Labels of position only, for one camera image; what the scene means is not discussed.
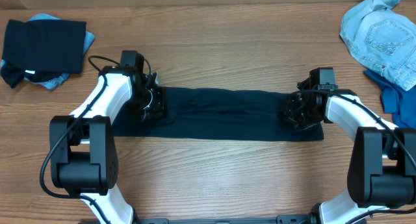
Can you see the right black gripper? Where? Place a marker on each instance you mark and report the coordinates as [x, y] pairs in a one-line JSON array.
[[290, 108]]

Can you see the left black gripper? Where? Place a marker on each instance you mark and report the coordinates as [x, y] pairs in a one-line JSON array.
[[158, 102]]

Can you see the black t-shirt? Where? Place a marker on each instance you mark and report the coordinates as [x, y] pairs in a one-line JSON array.
[[216, 114]]

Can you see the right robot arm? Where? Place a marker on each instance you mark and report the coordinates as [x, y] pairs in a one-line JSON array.
[[381, 173]]

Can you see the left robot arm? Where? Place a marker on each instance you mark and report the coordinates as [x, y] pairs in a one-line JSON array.
[[83, 157]]

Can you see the folded light blue jeans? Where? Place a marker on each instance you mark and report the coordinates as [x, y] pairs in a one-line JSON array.
[[88, 40]]

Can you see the dark blue garment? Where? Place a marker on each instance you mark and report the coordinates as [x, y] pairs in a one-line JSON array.
[[396, 101]]

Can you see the crumpled light denim jeans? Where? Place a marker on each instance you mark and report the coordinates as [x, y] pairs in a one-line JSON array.
[[381, 40]]

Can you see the folded black shirt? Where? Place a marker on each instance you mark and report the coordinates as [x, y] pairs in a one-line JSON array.
[[50, 45]]

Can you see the black garment under stack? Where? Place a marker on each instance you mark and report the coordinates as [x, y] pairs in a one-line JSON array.
[[13, 76]]

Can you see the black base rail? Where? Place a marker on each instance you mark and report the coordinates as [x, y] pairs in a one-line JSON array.
[[221, 221]]

